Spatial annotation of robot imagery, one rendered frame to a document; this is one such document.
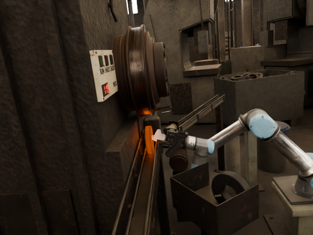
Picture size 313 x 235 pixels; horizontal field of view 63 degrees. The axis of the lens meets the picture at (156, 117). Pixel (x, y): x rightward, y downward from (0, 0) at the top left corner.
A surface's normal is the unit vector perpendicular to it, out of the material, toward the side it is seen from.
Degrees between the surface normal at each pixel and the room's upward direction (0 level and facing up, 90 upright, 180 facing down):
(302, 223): 90
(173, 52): 90
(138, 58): 71
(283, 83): 90
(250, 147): 90
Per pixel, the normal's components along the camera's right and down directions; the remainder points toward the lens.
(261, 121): -0.27, 0.20
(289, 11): -0.95, 0.20
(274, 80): 0.19, 0.22
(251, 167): -0.07, 0.26
